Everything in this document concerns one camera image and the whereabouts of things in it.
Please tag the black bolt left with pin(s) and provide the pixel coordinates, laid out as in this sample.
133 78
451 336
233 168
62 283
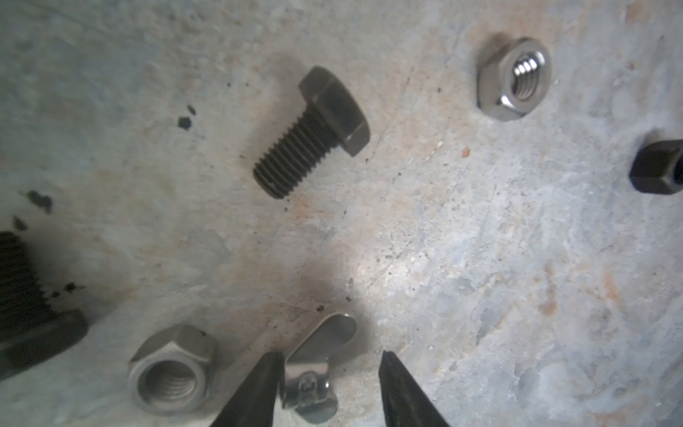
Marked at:
31 330

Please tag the black bolt centre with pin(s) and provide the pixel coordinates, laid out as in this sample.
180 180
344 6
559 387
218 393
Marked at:
332 118

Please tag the black nut centre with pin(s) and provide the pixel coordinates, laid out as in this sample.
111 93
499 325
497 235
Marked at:
657 168

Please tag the silver hex nut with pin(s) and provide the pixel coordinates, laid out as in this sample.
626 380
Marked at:
171 372
515 80

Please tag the silver wing nut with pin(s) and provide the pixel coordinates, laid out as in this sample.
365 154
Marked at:
305 383

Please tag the black bolt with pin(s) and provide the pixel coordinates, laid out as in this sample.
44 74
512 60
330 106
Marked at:
31 330
332 118

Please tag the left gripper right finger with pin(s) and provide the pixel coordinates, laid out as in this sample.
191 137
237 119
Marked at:
403 400

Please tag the silver hex nut centre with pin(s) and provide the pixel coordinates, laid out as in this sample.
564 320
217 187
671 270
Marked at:
515 80

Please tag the silver hex nut left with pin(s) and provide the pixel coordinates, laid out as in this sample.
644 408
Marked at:
171 372

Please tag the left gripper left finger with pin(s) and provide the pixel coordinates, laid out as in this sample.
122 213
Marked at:
253 403

